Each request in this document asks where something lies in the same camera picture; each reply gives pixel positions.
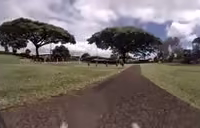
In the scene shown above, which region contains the large dark spreading tree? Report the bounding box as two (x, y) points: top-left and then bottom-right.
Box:
(86, 26), (163, 65)

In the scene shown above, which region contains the small dark tree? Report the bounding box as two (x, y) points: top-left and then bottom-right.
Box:
(50, 44), (72, 63)

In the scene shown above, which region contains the dark asphalt path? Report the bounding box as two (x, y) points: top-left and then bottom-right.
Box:
(0, 64), (200, 128)

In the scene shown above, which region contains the green grass field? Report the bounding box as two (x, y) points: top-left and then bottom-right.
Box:
(139, 62), (200, 113)
(0, 53), (132, 109)

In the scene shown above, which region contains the robot's own part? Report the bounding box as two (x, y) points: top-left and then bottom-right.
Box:
(130, 122), (141, 128)
(59, 121), (70, 128)

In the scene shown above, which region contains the group of distant trees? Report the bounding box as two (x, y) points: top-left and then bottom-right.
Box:
(156, 36), (200, 65)

